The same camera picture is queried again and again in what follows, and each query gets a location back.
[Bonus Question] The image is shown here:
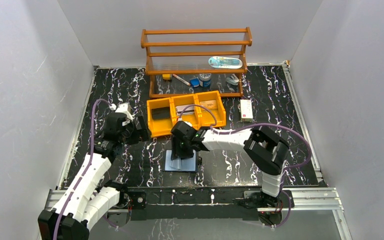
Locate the black leather card holder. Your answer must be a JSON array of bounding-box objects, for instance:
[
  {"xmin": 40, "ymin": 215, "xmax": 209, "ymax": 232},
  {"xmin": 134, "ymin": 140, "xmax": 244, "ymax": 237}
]
[{"xmin": 163, "ymin": 149, "xmax": 199, "ymax": 173}]

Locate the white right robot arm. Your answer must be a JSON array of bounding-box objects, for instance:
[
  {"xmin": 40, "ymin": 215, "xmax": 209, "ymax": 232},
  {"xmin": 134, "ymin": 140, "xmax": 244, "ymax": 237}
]
[{"xmin": 164, "ymin": 121, "xmax": 290, "ymax": 207}]

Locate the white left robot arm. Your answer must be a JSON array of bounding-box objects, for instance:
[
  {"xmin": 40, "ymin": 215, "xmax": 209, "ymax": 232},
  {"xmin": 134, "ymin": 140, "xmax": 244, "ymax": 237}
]
[{"xmin": 37, "ymin": 102, "xmax": 150, "ymax": 240}]

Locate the silver cards stack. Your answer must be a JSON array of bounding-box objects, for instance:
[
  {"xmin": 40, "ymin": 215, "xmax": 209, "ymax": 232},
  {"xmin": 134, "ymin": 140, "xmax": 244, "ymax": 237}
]
[{"xmin": 175, "ymin": 105, "xmax": 195, "ymax": 117}]

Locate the black cards stack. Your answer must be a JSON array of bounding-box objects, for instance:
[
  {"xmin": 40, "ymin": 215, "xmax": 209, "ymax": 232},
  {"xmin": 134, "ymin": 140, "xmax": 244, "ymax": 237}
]
[{"xmin": 151, "ymin": 107, "xmax": 171, "ymax": 120}]

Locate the middle yellow plastic bin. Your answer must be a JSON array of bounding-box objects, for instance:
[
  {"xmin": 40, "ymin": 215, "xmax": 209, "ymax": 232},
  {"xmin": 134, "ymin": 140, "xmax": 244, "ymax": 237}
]
[{"xmin": 170, "ymin": 94, "xmax": 201, "ymax": 129}]

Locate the yellow plastic bin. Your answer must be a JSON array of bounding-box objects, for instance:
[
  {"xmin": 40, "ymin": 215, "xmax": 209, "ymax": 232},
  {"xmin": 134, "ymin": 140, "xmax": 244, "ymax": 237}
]
[
  {"xmin": 146, "ymin": 97, "xmax": 174, "ymax": 138},
  {"xmin": 170, "ymin": 94, "xmax": 201, "ymax": 129},
  {"xmin": 195, "ymin": 90, "xmax": 227, "ymax": 128}
]

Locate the left yellow plastic bin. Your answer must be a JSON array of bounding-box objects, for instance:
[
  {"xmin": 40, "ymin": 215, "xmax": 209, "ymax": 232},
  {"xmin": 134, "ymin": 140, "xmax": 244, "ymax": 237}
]
[{"xmin": 146, "ymin": 97, "xmax": 174, "ymax": 138}]

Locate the right yellow plastic bin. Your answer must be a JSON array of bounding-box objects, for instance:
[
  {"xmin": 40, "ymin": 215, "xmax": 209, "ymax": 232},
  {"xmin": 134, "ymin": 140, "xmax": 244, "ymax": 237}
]
[{"xmin": 195, "ymin": 90, "xmax": 227, "ymax": 128}]

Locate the red white marker pen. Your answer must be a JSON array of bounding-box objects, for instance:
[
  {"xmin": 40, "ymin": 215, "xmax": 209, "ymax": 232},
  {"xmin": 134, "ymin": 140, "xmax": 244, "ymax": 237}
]
[{"xmin": 172, "ymin": 74, "xmax": 191, "ymax": 87}]

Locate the small yellow object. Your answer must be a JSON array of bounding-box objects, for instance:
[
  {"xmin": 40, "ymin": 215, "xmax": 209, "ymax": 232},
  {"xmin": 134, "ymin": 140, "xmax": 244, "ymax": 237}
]
[{"xmin": 161, "ymin": 74, "xmax": 173, "ymax": 81}]

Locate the round tape tin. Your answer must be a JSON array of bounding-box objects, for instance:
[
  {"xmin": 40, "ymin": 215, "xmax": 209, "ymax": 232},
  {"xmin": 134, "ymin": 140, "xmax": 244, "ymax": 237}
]
[{"xmin": 198, "ymin": 73, "xmax": 212, "ymax": 88}]

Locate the white small box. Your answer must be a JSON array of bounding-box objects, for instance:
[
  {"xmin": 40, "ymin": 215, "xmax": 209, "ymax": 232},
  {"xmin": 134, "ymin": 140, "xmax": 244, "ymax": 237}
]
[{"xmin": 239, "ymin": 99, "xmax": 254, "ymax": 122}]

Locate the grey stapler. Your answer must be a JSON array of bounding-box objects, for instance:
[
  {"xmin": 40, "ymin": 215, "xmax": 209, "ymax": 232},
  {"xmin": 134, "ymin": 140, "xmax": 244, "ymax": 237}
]
[{"xmin": 225, "ymin": 73, "xmax": 240, "ymax": 86}]

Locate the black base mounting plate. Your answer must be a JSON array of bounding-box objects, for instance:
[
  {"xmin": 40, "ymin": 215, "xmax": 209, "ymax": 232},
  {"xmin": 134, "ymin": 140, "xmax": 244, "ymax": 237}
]
[{"xmin": 107, "ymin": 186, "xmax": 290, "ymax": 223}]

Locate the blue blister pack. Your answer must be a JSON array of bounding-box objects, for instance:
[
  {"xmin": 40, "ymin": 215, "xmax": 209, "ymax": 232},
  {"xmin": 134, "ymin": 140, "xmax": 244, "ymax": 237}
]
[{"xmin": 208, "ymin": 56, "xmax": 243, "ymax": 69}]

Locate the orange wooden shelf rack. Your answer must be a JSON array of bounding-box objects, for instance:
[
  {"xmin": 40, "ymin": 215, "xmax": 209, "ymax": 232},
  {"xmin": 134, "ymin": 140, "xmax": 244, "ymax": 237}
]
[{"xmin": 140, "ymin": 27, "xmax": 253, "ymax": 99}]

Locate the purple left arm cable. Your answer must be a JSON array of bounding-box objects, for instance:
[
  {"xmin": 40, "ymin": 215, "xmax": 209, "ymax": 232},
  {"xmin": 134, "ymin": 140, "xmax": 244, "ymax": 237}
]
[{"xmin": 52, "ymin": 98, "xmax": 117, "ymax": 240}]

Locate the aluminium frame rail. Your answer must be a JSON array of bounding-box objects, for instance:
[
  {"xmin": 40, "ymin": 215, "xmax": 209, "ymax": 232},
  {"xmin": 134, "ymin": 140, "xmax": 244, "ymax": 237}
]
[{"xmin": 36, "ymin": 189, "xmax": 354, "ymax": 240}]

